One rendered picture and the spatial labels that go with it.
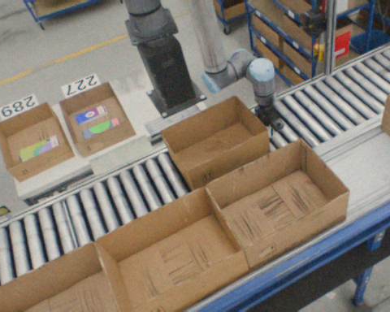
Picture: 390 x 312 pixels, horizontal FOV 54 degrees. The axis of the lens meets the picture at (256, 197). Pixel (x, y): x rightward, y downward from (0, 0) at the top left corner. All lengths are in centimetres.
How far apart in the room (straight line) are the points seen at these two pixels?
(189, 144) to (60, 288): 84
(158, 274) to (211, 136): 80
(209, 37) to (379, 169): 79
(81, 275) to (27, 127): 117
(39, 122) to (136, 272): 126
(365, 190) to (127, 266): 90
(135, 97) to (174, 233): 106
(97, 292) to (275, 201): 69
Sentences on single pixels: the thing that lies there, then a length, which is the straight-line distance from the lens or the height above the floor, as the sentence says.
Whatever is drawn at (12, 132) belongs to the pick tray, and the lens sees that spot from 242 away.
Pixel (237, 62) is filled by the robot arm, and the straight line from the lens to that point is 160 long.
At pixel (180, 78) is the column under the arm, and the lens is 204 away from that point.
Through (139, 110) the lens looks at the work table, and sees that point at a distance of 219.
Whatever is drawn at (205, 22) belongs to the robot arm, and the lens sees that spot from 143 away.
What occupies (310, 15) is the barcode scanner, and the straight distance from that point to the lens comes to 198.
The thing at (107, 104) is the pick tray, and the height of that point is 76.
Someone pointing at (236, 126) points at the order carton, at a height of 76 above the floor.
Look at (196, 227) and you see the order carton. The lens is 141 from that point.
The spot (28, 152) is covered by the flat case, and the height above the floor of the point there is 80.
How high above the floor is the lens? 204
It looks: 53 degrees down
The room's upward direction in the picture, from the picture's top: 11 degrees counter-clockwise
